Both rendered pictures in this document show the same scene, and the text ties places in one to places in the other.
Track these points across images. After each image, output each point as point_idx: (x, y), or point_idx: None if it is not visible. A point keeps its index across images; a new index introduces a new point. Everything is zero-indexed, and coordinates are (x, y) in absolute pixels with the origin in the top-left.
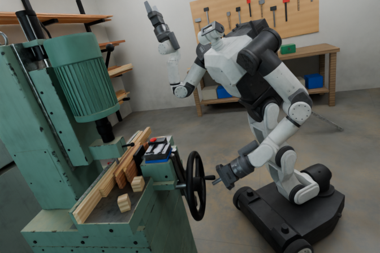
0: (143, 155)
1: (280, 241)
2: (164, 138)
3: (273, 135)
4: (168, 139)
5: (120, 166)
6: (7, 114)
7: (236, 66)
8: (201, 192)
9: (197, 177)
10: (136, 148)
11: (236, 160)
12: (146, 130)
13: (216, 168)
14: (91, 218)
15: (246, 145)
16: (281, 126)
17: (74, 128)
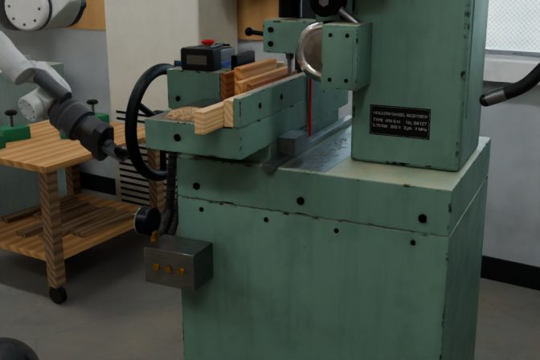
0: (234, 47)
1: (17, 354)
2: (186, 47)
3: (22, 55)
4: (162, 112)
5: (285, 72)
6: None
7: None
8: (152, 169)
9: (157, 112)
10: (247, 66)
11: (79, 104)
12: (211, 106)
13: (109, 125)
14: None
15: (53, 80)
16: (10, 40)
17: None
